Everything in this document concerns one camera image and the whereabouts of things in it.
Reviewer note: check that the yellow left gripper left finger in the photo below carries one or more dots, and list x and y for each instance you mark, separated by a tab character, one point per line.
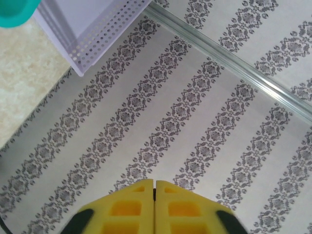
122	219

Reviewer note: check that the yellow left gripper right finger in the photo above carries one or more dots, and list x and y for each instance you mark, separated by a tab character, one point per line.
195	217

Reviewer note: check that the lavender plastic basket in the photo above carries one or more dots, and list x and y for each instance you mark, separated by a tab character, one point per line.
85	14

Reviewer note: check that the teal plastic basket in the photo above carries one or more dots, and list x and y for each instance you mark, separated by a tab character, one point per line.
12	12

